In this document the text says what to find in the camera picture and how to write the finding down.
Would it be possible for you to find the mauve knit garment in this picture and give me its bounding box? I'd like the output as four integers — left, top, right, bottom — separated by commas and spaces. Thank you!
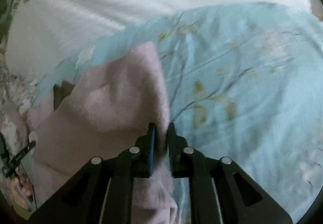
29, 42, 177, 223

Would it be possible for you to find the white floral pillow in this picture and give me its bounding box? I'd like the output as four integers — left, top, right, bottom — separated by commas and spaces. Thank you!
1, 59, 35, 215

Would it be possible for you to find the light blue floral quilt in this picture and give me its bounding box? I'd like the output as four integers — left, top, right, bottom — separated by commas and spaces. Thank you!
45, 3, 322, 223

